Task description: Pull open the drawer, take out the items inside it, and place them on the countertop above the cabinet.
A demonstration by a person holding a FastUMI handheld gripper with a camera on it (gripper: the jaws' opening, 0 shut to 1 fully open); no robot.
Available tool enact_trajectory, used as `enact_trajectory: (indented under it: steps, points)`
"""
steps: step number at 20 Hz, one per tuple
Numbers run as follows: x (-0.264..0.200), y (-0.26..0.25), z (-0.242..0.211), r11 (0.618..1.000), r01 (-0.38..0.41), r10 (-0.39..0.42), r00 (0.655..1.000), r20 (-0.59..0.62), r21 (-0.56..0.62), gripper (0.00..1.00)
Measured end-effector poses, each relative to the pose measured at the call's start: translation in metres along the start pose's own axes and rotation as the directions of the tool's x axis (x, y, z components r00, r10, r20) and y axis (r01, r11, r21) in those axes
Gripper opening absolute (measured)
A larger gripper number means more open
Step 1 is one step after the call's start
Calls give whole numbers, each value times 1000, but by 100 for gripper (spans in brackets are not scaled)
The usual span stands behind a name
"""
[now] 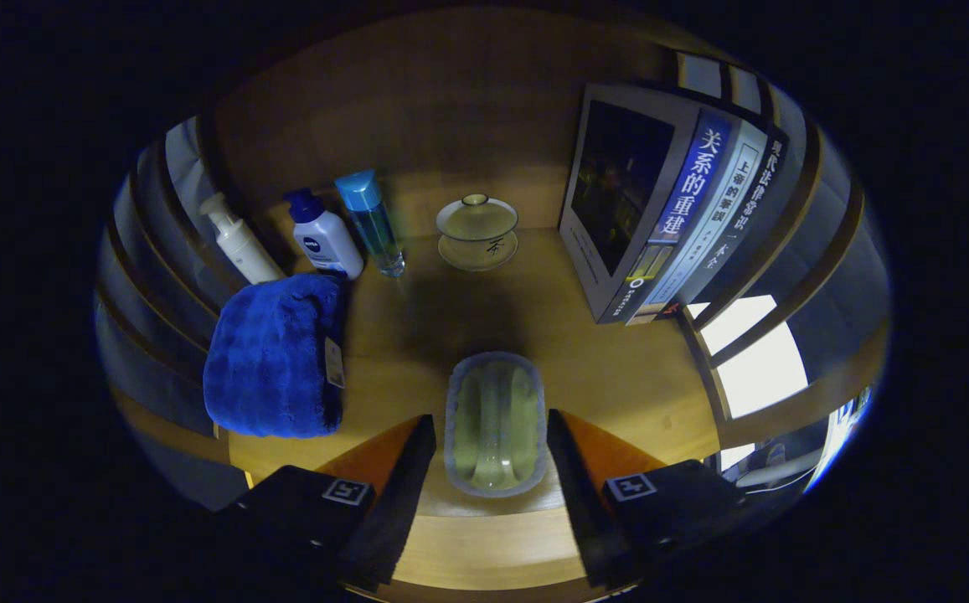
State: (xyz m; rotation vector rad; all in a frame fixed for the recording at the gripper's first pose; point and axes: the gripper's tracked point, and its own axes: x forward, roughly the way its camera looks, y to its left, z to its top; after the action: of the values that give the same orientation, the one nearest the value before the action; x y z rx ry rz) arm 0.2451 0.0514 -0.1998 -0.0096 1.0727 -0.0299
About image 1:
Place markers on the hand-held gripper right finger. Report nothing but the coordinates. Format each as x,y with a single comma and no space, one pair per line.
593,511

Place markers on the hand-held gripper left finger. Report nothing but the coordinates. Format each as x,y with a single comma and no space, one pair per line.
388,511

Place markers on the wooden countertop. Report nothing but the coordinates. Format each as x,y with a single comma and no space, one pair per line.
610,377

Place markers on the wooden cabinet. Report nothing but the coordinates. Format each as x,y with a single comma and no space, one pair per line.
450,109

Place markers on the blue towel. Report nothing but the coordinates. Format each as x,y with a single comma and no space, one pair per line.
275,360

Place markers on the white lotion bottle blue cap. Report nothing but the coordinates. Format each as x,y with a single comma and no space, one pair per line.
325,239

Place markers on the clear blue bottle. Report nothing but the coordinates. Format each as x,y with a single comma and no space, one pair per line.
371,222

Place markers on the beige lidded teacup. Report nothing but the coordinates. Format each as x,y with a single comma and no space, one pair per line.
477,230

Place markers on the white pump bottle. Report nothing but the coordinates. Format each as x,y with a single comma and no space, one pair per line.
245,247

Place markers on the white spine book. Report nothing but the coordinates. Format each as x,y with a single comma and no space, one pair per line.
723,209

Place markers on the black spine book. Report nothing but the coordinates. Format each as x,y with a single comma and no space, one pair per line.
756,209

